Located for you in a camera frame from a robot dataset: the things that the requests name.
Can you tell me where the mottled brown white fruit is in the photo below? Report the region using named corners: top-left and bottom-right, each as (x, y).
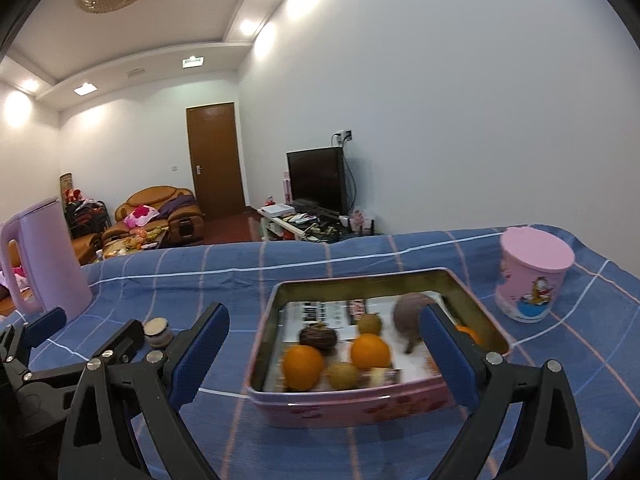
top-left (143, 318), bottom-right (174, 349)

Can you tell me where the orange tangerine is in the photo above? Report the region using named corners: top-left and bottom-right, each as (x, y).
top-left (349, 334), bottom-right (392, 370)
top-left (281, 344), bottom-right (326, 391)
top-left (456, 325), bottom-right (483, 347)

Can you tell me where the purple beet shaped fruit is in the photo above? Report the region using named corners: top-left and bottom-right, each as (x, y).
top-left (393, 292), bottom-right (436, 354)

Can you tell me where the green kiwi fruit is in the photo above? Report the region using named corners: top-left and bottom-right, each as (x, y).
top-left (357, 313), bottom-right (383, 336)
top-left (326, 362), bottom-right (360, 391)

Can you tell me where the cut brown cylinder fruit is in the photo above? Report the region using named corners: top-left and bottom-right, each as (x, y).
top-left (361, 367), bottom-right (401, 388)

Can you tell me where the pink electric kettle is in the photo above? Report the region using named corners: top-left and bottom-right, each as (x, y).
top-left (1, 197), bottom-right (92, 322)

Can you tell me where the coffee table with snacks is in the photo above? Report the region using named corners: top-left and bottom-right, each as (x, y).
top-left (102, 226), bottom-right (168, 259)

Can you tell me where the blue plaid tablecloth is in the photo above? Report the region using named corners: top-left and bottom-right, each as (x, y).
top-left (29, 228), bottom-right (639, 479)

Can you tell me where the brown leather sofa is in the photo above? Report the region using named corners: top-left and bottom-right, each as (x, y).
top-left (63, 185), bottom-right (204, 264)

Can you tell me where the pink cartoon lidded cup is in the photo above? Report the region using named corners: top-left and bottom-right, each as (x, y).
top-left (496, 226), bottom-right (575, 323)

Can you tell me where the white tv stand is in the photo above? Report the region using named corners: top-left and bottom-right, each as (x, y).
top-left (257, 204), bottom-right (378, 244)

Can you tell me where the brown wooden door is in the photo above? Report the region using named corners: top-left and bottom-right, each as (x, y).
top-left (186, 103), bottom-right (245, 221)

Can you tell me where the pink rectangular tin box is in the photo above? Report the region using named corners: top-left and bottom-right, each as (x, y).
top-left (247, 268), bottom-right (509, 428)

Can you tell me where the printed paper leaflet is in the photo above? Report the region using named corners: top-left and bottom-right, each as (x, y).
top-left (255, 296), bottom-right (440, 393)

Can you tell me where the black television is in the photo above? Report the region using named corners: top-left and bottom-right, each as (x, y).
top-left (286, 146), bottom-right (348, 214)

